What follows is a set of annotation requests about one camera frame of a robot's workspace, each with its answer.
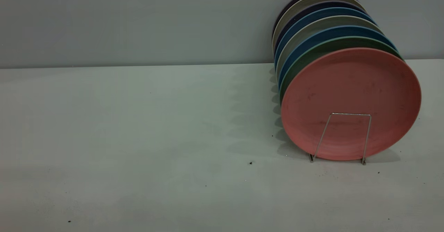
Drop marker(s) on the green plate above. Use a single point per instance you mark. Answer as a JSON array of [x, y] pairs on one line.
[[312, 53]]

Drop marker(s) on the pink round plate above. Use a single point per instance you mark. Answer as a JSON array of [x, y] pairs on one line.
[[350, 103]]

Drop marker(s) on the blue plate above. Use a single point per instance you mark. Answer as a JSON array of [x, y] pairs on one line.
[[326, 12], [333, 31]]

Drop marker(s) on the dark navy plate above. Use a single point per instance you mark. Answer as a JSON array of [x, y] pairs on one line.
[[312, 7]]

